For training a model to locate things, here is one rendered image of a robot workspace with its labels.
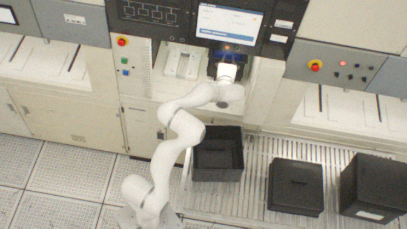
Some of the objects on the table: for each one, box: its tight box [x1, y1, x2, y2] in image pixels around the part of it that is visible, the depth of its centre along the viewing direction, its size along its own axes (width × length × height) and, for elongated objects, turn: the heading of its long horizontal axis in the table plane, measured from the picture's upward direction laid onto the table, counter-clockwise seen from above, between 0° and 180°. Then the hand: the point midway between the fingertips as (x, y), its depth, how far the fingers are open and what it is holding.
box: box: [339, 152, 407, 225], centre depth 214 cm, size 29×29×25 cm
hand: (228, 59), depth 216 cm, fingers open, 4 cm apart
